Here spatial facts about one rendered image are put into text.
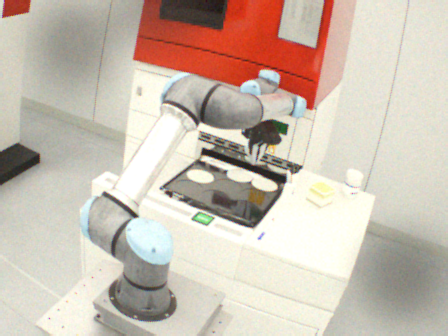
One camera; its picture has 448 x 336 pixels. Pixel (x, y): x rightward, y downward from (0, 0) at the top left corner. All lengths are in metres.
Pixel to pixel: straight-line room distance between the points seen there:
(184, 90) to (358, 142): 2.31
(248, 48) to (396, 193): 2.02
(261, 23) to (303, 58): 0.21
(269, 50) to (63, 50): 2.94
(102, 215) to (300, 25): 1.02
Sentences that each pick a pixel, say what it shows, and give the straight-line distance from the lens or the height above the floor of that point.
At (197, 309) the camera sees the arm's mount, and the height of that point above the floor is 0.88.
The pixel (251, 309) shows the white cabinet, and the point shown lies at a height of 0.72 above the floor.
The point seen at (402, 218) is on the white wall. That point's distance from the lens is 3.66.
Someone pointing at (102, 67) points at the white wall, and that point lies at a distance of 4.21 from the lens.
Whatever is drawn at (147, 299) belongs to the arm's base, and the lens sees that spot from 1.22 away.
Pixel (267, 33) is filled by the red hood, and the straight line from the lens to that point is 1.84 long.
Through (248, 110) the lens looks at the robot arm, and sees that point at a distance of 1.29.
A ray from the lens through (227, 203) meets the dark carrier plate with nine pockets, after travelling 1.76.
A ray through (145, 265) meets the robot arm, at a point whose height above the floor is 1.06.
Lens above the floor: 1.77
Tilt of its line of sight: 26 degrees down
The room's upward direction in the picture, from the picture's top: 11 degrees clockwise
